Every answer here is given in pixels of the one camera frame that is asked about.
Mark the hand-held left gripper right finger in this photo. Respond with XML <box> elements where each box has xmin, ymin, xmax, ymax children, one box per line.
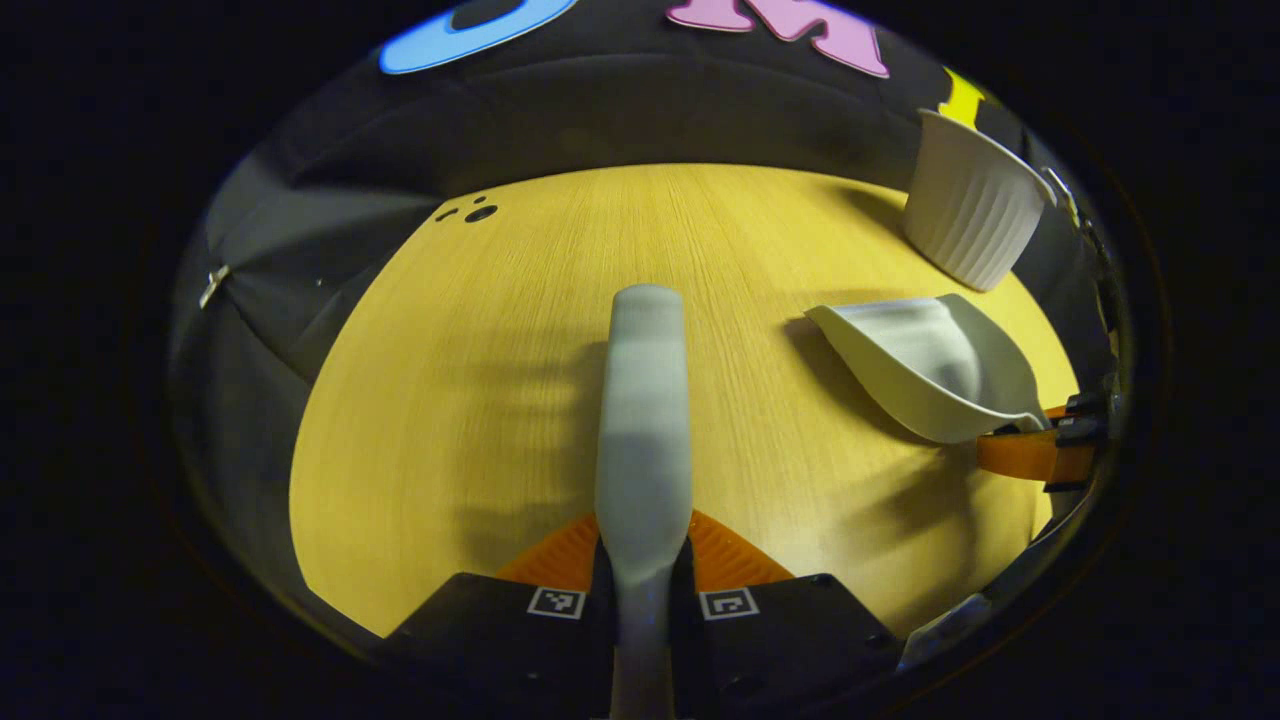
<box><xmin>670</xmin><ymin>508</ymin><xmax>906</xmax><ymax>720</ymax></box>

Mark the small white broom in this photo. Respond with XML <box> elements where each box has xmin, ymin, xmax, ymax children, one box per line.
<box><xmin>596</xmin><ymin>285</ymin><xmax>694</xmax><ymax>720</ymax></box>

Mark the wooden desktop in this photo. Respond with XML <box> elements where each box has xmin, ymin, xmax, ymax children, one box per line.
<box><xmin>288</xmin><ymin>163</ymin><xmax>1081</xmax><ymax>641</ymax></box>

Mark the white dustpan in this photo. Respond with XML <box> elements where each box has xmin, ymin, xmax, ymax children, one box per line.
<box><xmin>805</xmin><ymin>293</ymin><xmax>1049</xmax><ymax>445</ymax></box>

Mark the white ribbed garbage bin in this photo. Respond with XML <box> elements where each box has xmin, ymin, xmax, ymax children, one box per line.
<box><xmin>903</xmin><ymin>108</ymin><xmax>1058</xmax><ymax>292</ymax></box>

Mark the black backdrop cloth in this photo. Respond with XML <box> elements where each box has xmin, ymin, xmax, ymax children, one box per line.
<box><xmin>170</xmin><ymin>0</ymin><xmax>1126</xmax><ymax>621</ymax></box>

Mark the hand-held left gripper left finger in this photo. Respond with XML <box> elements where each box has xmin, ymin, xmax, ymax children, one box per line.
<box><xmin>385</xmin><ymin>510</ymin><xmax>616</xmax><ymax>720</ymax></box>

